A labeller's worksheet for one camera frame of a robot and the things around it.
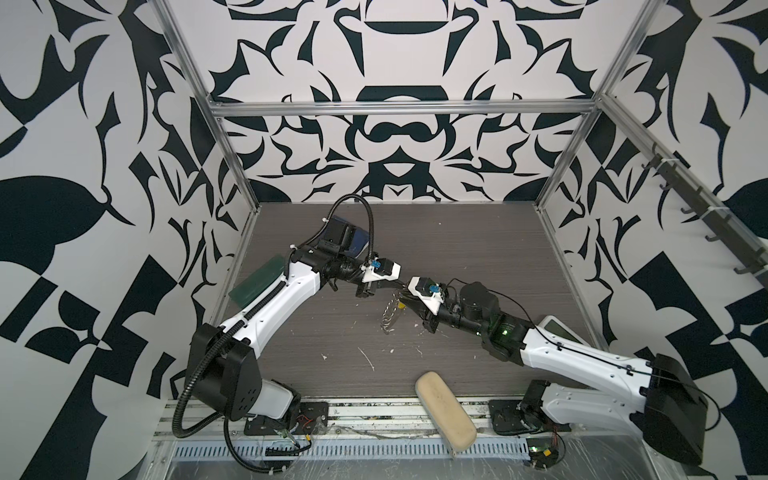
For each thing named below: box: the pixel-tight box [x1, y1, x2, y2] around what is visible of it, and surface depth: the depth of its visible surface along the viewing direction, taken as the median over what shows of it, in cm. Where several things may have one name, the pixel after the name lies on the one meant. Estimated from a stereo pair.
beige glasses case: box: [415, 371, 477, 453], surface depth 74 cm
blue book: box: [324, 215, 370, 259], surface depth 66 cm
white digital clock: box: [538, 315, 590, 347], surface depth 87 cm
